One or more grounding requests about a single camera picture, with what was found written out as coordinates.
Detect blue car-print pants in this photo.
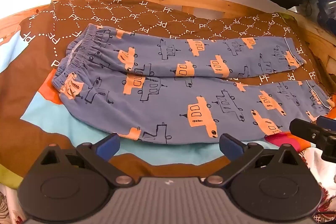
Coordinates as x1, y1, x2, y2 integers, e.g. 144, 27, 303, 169
52, 23, 332, 146

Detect brown printed blanket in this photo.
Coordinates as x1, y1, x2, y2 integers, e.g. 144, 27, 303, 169
0, 0, 336, 190

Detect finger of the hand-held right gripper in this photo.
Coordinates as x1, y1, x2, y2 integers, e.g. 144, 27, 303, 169
316, 115, 336, 133
289, 118, 336, 162

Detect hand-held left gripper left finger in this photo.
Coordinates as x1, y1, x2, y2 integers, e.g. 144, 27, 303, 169
35, 133, 135, 188

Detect floral printed bedsheet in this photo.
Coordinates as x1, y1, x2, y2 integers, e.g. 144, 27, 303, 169
0, 145, 336, 224

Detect wooden bed frame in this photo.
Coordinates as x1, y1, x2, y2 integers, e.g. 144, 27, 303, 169
0, 0, 336, 88

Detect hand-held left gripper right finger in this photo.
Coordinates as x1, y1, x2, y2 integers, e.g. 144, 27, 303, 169
203, 133, 305, 188

